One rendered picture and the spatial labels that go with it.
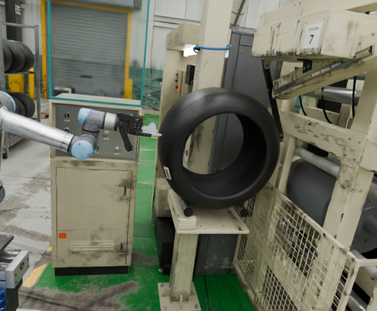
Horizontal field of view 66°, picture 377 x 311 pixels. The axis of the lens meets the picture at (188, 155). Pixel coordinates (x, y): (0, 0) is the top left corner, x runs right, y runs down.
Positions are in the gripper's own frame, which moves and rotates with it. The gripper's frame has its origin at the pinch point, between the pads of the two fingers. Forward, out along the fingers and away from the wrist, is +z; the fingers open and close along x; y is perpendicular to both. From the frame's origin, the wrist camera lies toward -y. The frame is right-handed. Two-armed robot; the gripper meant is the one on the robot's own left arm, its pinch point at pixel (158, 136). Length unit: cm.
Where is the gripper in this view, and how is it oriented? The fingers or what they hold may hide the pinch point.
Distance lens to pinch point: 134.6
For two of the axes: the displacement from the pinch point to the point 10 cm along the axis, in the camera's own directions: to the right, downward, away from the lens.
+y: 2.4, -9.4, -2.6
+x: -1.9, -3.0, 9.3
